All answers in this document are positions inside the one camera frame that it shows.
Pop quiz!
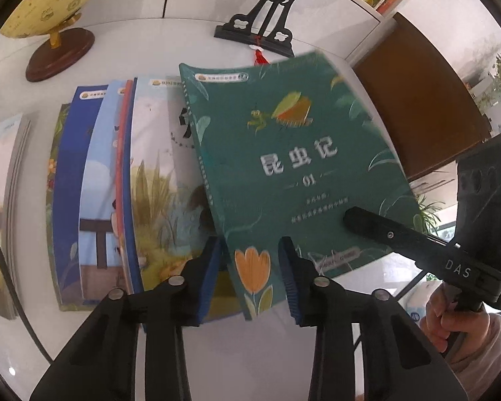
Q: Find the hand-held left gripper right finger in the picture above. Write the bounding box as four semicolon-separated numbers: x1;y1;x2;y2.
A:
278;237;460;401

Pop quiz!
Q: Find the brown wooden sideboard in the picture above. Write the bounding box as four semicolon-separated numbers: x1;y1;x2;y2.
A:
353;12;495;182

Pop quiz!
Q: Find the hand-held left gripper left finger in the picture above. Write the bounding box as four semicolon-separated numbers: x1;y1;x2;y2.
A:
29;237;223;401

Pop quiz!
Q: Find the teal tulip cover book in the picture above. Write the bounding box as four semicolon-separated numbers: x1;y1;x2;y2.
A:
179;52;422;321

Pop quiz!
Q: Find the green potted floor plant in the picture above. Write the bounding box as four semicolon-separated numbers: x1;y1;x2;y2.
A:
415;194;447;237

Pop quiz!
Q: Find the row of overlapping thin books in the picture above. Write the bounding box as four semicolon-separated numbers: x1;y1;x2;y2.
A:
46;76;245;326

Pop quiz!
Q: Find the blue eagle cover book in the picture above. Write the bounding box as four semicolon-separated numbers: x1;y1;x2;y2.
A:
52;86;109;306

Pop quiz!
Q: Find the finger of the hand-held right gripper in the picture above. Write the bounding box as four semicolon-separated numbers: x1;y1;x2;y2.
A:
343;206;448;271

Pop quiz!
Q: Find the person's right hand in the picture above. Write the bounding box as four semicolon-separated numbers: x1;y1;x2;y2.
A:
420;282;491;358

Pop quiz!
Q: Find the yellow desk globe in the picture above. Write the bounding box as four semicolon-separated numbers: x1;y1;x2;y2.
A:
0;0;109;83

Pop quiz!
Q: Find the red tassel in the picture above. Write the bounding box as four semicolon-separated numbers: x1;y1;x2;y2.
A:
250;37;273;66

